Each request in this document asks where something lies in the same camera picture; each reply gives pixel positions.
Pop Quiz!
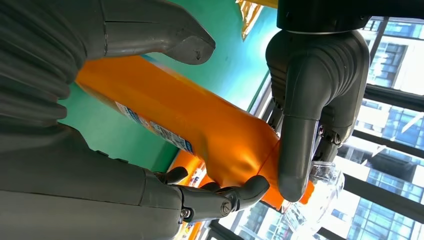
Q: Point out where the green table mat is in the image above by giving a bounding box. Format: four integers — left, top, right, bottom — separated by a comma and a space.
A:
57, 0, 281, 173

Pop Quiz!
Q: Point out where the dark window frame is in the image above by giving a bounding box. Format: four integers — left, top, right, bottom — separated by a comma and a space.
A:
205, 16, 424, 240

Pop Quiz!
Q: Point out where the yellow plastic film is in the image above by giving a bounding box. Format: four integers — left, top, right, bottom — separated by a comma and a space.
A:
235, 0, 279, 41

